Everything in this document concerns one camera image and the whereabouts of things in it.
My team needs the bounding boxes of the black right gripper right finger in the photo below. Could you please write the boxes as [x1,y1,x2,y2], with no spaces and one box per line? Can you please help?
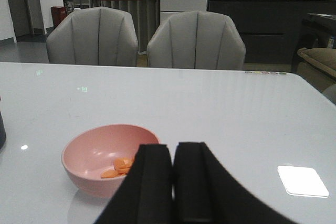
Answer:
[173,142,292,223]

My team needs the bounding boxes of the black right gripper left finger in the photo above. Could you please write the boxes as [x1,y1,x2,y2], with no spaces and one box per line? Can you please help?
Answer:
[95,144,172,223]

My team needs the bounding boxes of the orange ham slices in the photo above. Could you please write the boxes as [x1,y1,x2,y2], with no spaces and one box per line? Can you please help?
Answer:
[100,157,135,179]

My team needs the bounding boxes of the pink plastic bowl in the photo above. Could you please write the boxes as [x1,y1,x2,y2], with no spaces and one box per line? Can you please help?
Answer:
[61,124,159,198]

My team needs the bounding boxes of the right grey upholstered chair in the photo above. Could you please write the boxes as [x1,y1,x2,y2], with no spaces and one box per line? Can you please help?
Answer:
[146,10,246,70]

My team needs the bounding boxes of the grey upholstered chair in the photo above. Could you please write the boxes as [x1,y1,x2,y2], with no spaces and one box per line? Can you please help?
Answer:
[46,7,139,67]
[146,10,246,70]

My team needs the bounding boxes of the left grey upholstered chair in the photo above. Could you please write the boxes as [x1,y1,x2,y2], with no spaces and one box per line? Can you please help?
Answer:
[46,7,139,67]

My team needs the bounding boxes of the dark kitchen counter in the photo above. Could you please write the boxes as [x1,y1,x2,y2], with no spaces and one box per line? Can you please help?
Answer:
[208,0,335,65]

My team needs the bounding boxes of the beige cushion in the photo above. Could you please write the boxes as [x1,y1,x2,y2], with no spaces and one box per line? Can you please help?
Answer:
[296,48,335,85]

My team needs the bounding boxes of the red trash bin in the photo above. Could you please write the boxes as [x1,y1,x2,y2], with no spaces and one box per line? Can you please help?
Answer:
[51,6,67,28]

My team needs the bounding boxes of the blue saucepan with handle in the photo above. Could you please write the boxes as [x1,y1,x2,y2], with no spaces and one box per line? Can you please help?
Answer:
[0,113,6,149]

